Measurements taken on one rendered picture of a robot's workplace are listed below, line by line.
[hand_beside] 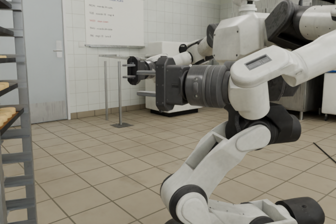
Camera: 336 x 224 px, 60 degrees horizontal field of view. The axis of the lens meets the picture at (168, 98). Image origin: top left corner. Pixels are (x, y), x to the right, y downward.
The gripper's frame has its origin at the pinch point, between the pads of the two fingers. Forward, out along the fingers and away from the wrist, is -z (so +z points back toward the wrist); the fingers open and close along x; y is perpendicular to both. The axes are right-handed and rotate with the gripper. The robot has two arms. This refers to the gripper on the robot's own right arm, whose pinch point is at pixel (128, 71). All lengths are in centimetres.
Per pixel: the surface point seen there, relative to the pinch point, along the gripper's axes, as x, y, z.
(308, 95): -52, 64, 380
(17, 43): 10.7, -23.4, -34.3
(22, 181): -40, -24, -35
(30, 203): -49, -23, -34
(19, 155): -30, -25, -36
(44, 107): -69, -280, 190
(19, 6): 23.4, -22.1, -33.5
